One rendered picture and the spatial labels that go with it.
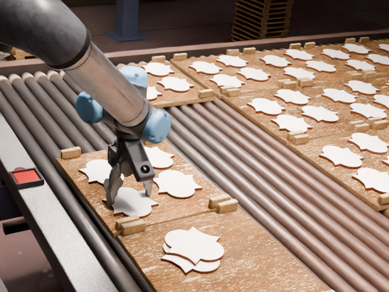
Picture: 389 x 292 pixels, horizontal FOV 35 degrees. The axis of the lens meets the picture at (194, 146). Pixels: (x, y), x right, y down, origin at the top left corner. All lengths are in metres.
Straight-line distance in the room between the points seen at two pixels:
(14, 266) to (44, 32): 2.01
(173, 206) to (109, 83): 0.54
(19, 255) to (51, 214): 1.41
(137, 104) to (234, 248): 0.45
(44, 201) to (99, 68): 0.61
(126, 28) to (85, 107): 4.67
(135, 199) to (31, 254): 1.45
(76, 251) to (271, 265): 0.45
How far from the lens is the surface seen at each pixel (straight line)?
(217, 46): 2.89
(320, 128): 2.20
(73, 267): 1.45
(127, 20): 6.04
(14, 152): 1.92
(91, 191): 1.68
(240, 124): 2.17
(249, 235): 1.56
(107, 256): 1.47
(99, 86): 1.18
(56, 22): 1.06
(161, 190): 1.68
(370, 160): 2.05
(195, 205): 1.64
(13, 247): 3.08
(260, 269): 1.45
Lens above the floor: 1.81
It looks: 27 degrees down
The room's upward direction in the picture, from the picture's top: 6 degrees clockwise
